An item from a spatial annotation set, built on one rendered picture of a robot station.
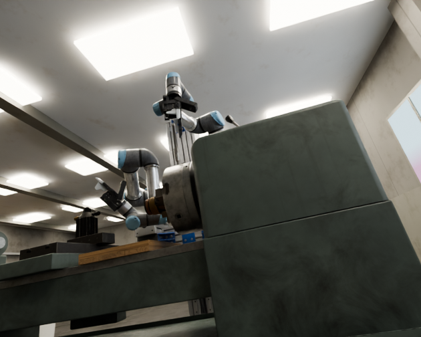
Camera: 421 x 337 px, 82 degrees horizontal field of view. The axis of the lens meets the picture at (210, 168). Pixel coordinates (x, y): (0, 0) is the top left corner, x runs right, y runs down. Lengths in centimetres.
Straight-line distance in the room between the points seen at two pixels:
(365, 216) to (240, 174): 40
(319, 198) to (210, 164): 39
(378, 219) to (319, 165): 23
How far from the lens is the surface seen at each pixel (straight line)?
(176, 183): 100
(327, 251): 84
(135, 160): 153
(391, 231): 89
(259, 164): 88
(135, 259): 101
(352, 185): 89
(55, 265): 116
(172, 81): 126
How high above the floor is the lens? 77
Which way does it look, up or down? 22 degrees up
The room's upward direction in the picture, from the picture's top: 11 degrees counter-clockwise
